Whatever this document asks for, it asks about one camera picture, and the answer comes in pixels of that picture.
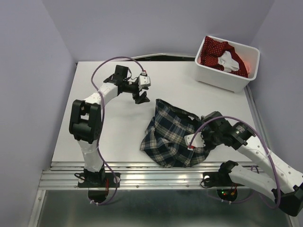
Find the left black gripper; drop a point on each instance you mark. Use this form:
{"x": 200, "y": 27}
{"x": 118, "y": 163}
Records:
{"x": 140, "y": 99}

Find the navy plaid pleated skirt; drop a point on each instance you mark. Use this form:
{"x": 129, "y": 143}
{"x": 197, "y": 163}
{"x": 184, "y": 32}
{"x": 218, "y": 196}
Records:
{"x": 164, "y": 139}

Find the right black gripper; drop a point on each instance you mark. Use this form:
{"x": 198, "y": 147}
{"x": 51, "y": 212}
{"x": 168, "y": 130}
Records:
{"x": 206, "y": 144}

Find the white plastic bin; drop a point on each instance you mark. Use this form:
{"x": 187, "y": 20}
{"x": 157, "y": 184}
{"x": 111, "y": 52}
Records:
{"x": 249, "y": 55}

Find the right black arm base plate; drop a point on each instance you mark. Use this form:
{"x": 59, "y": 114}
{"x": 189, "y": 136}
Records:
{"x": 226, "y": 189}

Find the white garment in bin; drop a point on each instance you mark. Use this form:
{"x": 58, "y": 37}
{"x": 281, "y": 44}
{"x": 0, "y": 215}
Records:
{"x": 228, "y": 63}

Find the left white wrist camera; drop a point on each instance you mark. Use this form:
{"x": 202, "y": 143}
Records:
{"x": 144, "y": 81}

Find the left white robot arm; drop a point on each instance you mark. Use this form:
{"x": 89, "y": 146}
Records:
{"x": 86, "y": 121}

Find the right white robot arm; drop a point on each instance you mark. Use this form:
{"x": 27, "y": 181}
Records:
{"x": 282, "y": 183}

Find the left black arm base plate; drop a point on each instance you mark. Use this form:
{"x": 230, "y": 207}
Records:
{"x": 101, "y": 189}

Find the aluminium rail frame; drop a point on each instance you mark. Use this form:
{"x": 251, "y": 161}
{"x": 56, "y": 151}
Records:
{"x": 149, "y": 195}

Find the red polka dot skirt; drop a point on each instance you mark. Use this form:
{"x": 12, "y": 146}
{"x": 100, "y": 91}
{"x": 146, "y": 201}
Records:
{"x": 213, "y": 49}

